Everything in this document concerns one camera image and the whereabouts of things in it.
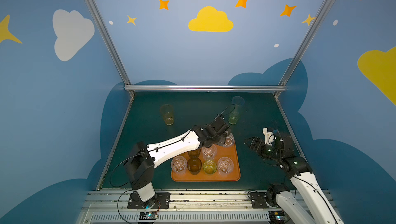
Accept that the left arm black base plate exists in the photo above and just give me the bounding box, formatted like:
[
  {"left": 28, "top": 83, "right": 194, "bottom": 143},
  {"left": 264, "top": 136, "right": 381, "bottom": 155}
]
[{"left": 127, "top": 192, "right": 171, "bottom": 210}]

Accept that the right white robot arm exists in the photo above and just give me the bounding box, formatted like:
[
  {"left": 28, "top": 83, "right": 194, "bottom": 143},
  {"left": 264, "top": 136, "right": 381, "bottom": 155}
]
[{"left": 244, "top": 128, "right": 343, "bottom": 224}]

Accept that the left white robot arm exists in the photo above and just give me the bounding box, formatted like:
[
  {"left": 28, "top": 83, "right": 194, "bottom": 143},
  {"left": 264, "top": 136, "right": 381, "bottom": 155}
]
[{"left": 121, "top": 115, "right": 233, "bottom": 203}]

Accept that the right aluminium frame post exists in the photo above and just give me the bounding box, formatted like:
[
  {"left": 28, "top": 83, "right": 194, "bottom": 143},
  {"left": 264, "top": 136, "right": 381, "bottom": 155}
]
[{"left": 274, "top": 0, "right": 336, "bottom": 99}]

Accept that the green circuit board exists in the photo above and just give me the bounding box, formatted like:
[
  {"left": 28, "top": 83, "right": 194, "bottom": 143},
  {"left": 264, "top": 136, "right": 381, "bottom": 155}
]
[
  {"left": 139, "top": 212, "right": 158, "bottom": 220},
  {"left": 269, "top": 212, "right": 287, "bottom": 224}
]

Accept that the right green circuit board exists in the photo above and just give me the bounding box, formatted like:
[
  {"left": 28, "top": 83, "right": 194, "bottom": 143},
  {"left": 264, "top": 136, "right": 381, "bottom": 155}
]
[{"left": 269, "top": 212, "right": 287, "bottom": 224}]

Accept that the tall green glass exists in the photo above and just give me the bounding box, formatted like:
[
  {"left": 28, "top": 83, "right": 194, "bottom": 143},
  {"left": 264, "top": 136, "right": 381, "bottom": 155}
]
[{"left": 228, "top": 104, "right": 242, "bottom": 125}]

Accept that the left green circuit board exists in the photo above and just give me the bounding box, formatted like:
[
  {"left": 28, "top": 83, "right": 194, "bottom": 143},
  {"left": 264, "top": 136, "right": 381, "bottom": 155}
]
[{"left": 139, "top": 212, "right": 158, "bottom": 220}]

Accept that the orange plastic tray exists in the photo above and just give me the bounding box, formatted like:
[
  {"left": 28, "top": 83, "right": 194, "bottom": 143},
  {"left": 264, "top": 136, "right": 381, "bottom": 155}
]
[{"left": 171, "top": 144, "right": 241, "bottom": 182}]

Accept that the aluminium frame post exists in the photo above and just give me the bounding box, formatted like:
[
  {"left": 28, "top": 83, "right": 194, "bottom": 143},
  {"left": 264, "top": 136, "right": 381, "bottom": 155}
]
[
  {"left": 84, "top": 0, "right": 131, "bottom": 87},
  {"left": 274, "top": 0, "right": 336, "bottom": 99}
]

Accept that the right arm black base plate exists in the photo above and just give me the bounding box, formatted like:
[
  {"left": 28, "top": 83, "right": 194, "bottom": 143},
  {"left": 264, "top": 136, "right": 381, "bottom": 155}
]
[{"left": 247, "top": 191, "right": 280, "bottom": 209}]

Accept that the brown textured glass front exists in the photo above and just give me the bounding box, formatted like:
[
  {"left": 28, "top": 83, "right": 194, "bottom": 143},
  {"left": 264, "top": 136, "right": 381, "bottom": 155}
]
[{"left": 187, "top": 158, "right": 202, "bottom": 175}]

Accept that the tall yellow plastic glass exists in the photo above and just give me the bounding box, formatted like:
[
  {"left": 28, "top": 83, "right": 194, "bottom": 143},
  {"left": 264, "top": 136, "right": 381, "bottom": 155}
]
[{"left": 160, "top": 104, "right": 174, "bottom": 126}]

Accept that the clear ribbed glass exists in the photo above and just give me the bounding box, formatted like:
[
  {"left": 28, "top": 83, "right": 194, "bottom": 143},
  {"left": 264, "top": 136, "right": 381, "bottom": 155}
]
[
  {"left": 217, "top": 157, "right": 234, "bottom": 175},
  {"left": 201, "top": 145, "right": 218, "bottom": 161},
  {"left": 224, "top": 133, "right": 235, "bottom": 147}
]

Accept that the clear faceted plastic glass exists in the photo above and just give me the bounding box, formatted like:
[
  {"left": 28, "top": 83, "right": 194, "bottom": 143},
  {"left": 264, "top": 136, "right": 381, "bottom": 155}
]
[{"left": 171, "top": 156, "right": 187, "bottom": 175}]

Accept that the left aluminium frame post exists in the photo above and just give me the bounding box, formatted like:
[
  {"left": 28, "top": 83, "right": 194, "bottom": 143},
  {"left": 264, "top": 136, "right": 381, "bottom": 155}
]
[{"left": 84, "top": 0, "right": 131, "bottom": 87}]

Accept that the dark brown textured glass back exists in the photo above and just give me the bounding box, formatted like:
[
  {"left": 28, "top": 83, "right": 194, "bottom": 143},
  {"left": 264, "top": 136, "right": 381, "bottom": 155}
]
[{"left": 188, "top": 149, "right": 201, "bottom": 159}]

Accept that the short green glass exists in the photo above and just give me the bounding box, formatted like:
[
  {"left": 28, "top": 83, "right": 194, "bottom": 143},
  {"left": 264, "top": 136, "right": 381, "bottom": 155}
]
[{"left": 203, "top": 160, "right": 217, "bottom": 174}]

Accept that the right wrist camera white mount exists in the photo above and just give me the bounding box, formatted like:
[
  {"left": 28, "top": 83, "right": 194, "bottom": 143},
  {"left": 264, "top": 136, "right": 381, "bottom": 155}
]
[{"left": 263, "top": 128, "right": 275, "bottom": 146}]

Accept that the horizontal aluminium back rail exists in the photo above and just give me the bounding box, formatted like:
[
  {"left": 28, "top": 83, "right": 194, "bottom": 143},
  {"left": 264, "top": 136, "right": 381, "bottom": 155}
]
[{"left": 124, "top": 84, "right": 287, "bottom": 92}]

